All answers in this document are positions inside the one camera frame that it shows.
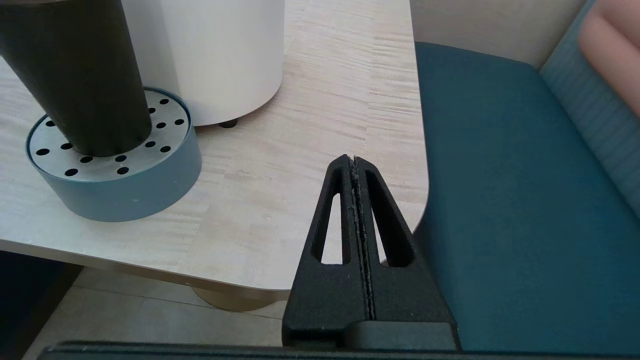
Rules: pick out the black plastic cup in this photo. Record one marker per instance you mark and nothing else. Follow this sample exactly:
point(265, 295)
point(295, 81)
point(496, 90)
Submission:
point(85, 90)

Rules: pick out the pink cylindrical bolster cushion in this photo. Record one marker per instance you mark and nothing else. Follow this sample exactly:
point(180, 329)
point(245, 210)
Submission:
point(617, 45)

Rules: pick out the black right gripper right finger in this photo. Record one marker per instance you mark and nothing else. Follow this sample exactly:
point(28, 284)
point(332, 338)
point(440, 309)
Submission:
point(405, 300)

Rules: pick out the beige table pedestal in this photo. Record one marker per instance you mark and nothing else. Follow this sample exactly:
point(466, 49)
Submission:
point(230, 300)

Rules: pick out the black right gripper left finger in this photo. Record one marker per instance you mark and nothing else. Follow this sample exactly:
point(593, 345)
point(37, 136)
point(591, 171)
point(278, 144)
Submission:
point(325, 300)

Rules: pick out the large dispenser with dark tea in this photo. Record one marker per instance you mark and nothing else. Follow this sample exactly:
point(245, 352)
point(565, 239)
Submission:
point(215, 60)

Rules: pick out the teal upholstered bench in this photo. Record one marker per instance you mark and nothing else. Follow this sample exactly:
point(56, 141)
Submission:
point(525, 200)

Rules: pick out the large grey perforated drip tray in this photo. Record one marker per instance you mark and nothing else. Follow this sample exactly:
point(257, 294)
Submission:
point(130, 195)

